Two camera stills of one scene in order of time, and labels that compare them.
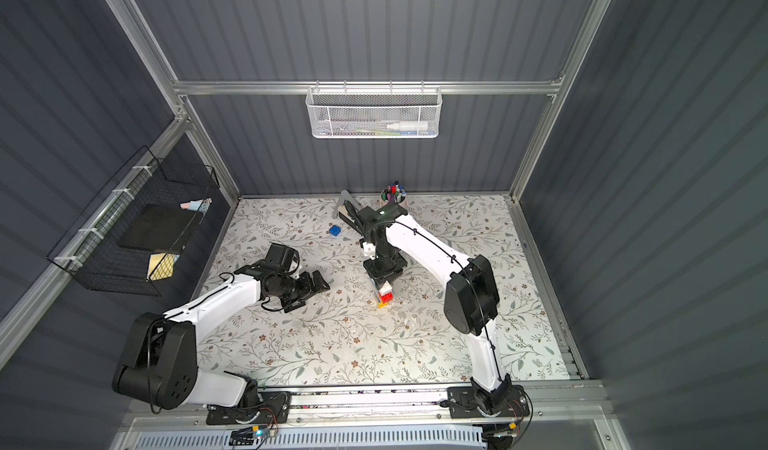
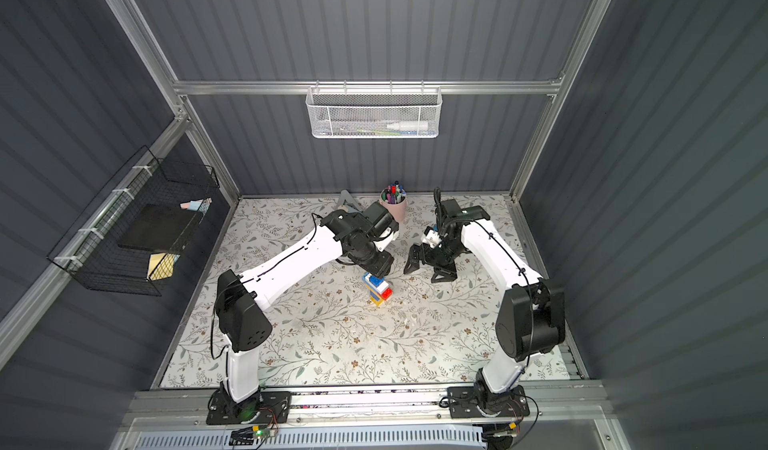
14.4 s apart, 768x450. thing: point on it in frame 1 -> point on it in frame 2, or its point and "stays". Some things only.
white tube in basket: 409,126 stays
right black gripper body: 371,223 -> 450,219
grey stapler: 345,195 stays
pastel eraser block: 200,205 stays
